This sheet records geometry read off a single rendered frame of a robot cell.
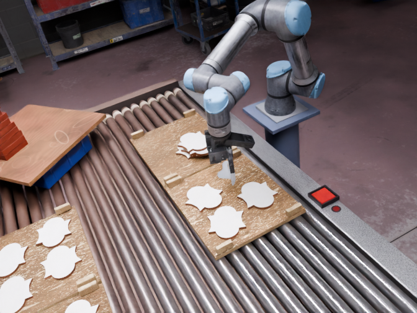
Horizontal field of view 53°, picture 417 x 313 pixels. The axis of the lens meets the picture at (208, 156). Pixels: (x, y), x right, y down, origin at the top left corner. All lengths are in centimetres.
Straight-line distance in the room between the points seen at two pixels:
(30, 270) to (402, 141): 267
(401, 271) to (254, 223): 46
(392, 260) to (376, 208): 147
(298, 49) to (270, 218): 67
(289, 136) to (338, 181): 97
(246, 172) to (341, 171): 153
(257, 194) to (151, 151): 56
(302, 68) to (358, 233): 72
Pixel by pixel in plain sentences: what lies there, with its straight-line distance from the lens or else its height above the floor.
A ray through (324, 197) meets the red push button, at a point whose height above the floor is 93.
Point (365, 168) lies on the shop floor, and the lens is 310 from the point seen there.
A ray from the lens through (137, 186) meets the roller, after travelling 169.
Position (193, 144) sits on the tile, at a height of 98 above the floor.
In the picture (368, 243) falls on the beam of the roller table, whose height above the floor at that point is 91.
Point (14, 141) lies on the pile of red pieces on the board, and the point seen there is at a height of 109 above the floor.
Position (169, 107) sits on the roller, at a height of 92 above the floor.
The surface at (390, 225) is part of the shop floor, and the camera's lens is 272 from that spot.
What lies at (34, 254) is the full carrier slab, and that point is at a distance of 159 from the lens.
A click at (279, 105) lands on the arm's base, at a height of 93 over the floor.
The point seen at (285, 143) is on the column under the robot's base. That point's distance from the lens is 210.
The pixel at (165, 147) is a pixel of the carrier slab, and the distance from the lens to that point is 183.
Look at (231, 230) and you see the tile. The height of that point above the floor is 95.
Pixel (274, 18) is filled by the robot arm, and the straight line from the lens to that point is 158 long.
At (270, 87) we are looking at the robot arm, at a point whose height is 102.
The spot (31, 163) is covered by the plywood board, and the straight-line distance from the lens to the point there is 184.
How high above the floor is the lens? 196
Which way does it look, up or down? 36 degrees down
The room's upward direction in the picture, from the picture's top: 11 degrees counter-clockwise
